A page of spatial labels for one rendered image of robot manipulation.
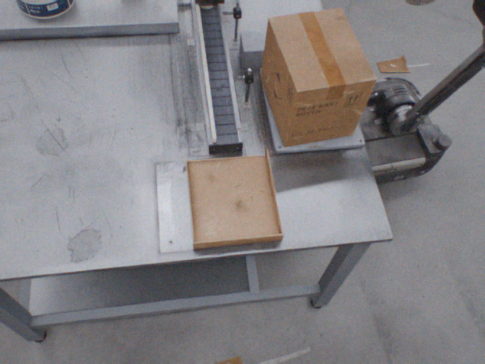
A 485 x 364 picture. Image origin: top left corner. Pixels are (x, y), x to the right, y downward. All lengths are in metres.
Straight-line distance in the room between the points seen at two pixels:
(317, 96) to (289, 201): 0.33
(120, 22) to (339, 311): 1.50
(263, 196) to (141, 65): 0.67
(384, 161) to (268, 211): 1.05
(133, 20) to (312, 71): 0.76
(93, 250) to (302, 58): 0.81
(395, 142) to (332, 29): 1.05
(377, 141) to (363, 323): 0.85
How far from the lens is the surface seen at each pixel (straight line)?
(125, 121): 1.67
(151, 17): 1.92
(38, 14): 1.97
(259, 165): 1.55
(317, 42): 1.51
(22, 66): 1.91
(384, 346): 2.31
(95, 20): 1.93
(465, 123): 3.06
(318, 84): 1.40
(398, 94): 2.44
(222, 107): 1.62
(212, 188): 1.50
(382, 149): 2.45
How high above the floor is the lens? 2.14
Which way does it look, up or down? 60 degrees down
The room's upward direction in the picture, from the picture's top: 8 degrees clockwise
